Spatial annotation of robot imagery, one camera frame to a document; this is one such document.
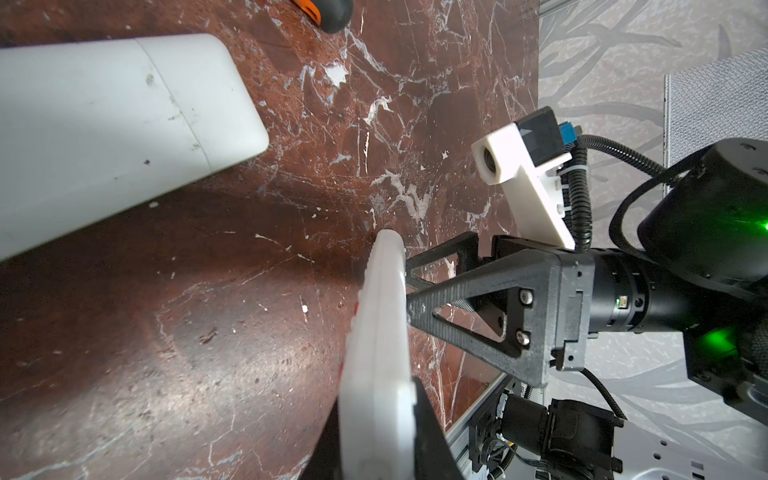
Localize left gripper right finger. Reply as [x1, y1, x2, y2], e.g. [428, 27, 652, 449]
[412, 376, 463, 480]

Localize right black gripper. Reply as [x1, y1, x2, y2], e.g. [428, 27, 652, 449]
[405, 232, 595, 387]

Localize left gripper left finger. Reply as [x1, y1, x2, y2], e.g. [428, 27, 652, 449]
[299, 402, 343, 480]

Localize long white remote control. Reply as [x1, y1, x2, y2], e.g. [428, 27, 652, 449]
[338, 229, 416, 479]

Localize orange handled screwdriver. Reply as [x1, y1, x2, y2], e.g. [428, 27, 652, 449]
[293, 0, 354, 34]

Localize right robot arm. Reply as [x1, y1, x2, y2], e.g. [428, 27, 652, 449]
[406, 138, 767, 422]

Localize short white remote control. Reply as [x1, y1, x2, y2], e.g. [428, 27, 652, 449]
[1, 34, 269, 258]

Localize aluminium frame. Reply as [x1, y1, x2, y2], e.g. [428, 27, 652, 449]
[445, 373, 513, 461]

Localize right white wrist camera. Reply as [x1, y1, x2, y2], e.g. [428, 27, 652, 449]
[471, 107, 576, 250]

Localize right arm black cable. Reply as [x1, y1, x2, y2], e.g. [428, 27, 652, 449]
[563, 134, 709, 253]

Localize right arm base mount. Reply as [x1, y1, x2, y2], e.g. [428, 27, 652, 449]
[468, 389, 624, 479]

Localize white wire mesh basket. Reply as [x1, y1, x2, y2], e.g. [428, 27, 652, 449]
[663, 47, 767, 167]

